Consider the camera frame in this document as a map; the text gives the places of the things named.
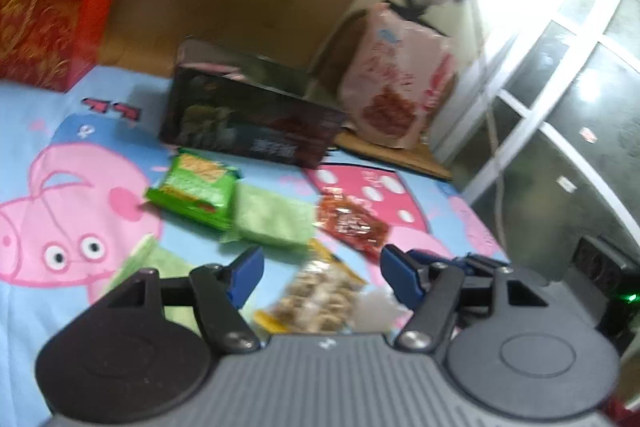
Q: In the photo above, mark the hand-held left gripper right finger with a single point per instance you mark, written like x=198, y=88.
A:
x=400, y=277

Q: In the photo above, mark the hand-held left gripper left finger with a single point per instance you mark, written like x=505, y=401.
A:
x=247, y=276

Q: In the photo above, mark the green snack packet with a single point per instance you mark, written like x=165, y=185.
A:
x=195, y=187

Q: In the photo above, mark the dark cardboard box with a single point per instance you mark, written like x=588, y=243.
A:
x=240, y=122

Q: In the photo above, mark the small clear packet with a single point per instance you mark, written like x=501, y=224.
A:
x=377, y=309

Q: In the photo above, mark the light green packet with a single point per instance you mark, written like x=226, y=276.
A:
x=272, y=214
x=145, y=254

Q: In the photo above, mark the yellow clear snack packet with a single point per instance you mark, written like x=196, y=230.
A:
x=315, y=297

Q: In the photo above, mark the red snack packet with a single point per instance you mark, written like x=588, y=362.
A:
x=352, y=222

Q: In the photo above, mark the wooden stool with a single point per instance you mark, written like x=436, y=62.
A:
x=395, y=154

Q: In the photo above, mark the large pink snack bag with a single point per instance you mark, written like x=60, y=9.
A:
x=395, y=82

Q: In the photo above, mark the black device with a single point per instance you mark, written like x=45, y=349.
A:
x=600, y=267

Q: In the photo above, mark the printed blanket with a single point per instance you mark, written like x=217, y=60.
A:
x=50, y=117

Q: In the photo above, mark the black clothes hanger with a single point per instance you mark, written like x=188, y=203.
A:
x=407, y=2

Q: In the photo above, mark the red gift bag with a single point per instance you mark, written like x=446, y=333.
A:
x=50, y=7

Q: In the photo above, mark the white window frame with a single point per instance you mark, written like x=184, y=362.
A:
x=520, y=107

